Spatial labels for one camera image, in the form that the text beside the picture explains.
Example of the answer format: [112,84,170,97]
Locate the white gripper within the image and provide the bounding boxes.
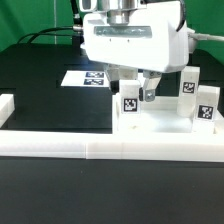
[79,1,189,102]

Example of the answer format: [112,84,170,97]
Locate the white square table top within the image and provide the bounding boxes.
[112,95,224,134]

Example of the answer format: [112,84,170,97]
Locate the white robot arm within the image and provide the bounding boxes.
[79,0,189,102]

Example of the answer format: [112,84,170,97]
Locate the white sheet with markers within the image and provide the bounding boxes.
[61,70,109,88]

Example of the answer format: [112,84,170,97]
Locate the white U-shaped obstacle fence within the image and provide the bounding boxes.
[0,93,224,163]

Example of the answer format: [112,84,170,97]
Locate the black cables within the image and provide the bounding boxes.
[16,0,88,44]

